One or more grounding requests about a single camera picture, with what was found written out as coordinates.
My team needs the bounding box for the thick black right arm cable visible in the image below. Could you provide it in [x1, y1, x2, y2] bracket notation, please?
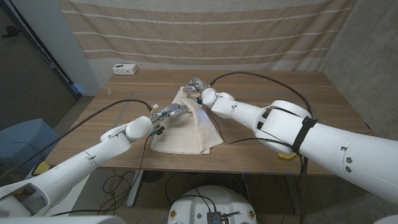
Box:
[210, 71, 313, 118]

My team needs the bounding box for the thin black left wrist cable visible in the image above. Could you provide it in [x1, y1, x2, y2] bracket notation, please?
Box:
[136, 133, 153, 187]

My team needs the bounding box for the yellow floor pad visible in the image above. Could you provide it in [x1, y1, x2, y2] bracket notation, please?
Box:
[33, 161, 51, 176]

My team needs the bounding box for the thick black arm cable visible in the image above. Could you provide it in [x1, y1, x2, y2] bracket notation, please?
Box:
[210, 71, 313, 118]
[0, 98, 153, 181]

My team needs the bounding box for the black door handle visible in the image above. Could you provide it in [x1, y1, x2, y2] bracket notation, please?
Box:
[1, 25, 21, 39]

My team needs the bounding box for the blue padded seat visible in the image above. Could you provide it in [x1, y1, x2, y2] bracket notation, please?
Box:
[0, 118, 62, 175]

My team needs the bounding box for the cream cheesecloth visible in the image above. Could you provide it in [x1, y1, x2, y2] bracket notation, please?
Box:
[150, 86, 224, 156]

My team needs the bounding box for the yellow lemon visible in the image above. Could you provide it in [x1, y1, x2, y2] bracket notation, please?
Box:
[278, 151, 298, 161]

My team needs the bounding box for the beige striped backdrop cloth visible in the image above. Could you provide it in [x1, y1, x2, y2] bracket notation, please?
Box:
[57, 0, 358, 90]

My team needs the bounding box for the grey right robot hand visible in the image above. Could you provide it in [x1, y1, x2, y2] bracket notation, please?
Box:
[185, 77, 212, 94]

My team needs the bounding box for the white power strip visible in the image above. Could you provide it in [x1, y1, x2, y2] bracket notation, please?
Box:
[112, 63, 139, 76]

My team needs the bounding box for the small grey base device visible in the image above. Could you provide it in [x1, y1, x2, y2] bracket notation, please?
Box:
[206, 211, 229, 224]

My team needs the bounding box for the dark door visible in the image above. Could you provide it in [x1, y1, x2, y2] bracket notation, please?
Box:
[0, 6, 78, 131]

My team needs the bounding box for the black floor cable tangle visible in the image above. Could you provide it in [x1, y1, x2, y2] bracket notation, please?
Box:
[98, 170, 136, 215]

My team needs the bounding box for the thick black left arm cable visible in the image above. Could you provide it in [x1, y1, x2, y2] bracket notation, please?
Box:
[0, 98, 153, 181]

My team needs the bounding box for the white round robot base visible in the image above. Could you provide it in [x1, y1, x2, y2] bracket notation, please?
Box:
[167, 185, 258, 224]

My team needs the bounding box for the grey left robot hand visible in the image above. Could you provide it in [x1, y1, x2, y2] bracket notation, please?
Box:
[150, 103, 191, 127]

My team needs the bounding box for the grey table leg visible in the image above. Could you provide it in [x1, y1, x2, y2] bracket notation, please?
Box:
[284, 174, 304, 215]
[126, 169, 144, 208]

